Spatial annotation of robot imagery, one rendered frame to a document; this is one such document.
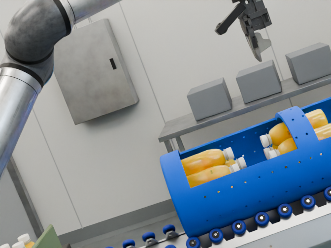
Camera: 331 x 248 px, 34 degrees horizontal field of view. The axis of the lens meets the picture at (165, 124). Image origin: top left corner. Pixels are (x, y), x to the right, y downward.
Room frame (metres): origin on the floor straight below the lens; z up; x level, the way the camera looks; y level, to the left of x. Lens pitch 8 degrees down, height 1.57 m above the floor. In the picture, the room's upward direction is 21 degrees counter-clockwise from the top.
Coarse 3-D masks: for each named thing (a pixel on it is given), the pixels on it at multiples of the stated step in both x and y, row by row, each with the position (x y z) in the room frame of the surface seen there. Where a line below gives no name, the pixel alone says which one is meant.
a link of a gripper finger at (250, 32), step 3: (246, 24) 1.65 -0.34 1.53; (246, 27) 1.64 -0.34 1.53; (249, 27) 1.63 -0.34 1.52; (249, 30) 1.63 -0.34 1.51; (252, 30) 1.63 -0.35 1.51; (249, 33) 1.63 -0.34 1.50; (252, 33) 1.63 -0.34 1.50; (252, 36) 1.63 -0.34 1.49; (252, 39) 1.63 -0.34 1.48; (255, 39) 1.64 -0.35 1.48; (252, 42) 1.63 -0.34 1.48; (255, 42) 1.64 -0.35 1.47; (255, 45) 1.64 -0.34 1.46
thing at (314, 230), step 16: (320, 192) 1.70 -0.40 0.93; (256, 224) 1.63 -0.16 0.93; (304, 224) 1.55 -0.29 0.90; (320, 224) 1.55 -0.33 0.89; (176, 240) 1.76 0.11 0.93; (208, 240) 1.65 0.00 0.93; (272, 240) 1.55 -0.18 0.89; (288, 240) 1.55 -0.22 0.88; (304, 240) 1.54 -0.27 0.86; (320, 240) 1.53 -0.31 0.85
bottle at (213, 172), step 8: (208, 168) 1.63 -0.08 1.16; (216, 168) 1.61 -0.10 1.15; (224, 168) 1.61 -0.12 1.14; (232, 168) 1.62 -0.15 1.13; (192, 176) 1.62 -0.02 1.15; (200, 176) 1.61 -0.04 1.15; (208, 176) 1.60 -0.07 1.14; (216, 176) 1.60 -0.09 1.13; (192, 184) 1.60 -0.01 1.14; (200, 184) 1.60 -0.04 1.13
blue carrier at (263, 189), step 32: (256, 128) 1.76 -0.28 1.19; (288, 128) 1.58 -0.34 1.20; (160, 160) 1.66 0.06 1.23; (256, 160) 1.81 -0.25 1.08; (288, 160) 1.53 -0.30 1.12; (320, 160) 1.53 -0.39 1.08; (192, 192) 1.55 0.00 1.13; (224, 192) 1.54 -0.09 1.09; (256, 192) 1.54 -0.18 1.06; (288, 192) 1.55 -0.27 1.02; (192, 224) 1.56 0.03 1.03; (224, 224) 1.59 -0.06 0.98
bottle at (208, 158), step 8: (208, 152) 1.67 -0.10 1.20; (216, 152) 1.67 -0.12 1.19; (224, 152) 1.68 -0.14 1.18; (184, 160) 1.68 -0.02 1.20; (192, 160) 1.67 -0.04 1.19; (200, 160) 1.66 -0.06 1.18; (208, 160) 1.65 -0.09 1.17; (216, 160) 1.65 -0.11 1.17; (224, 160) 1.67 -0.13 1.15; (184, 168) 1.66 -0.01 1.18; (192, 168) 1.66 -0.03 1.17; (200, 168) 1.65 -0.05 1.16
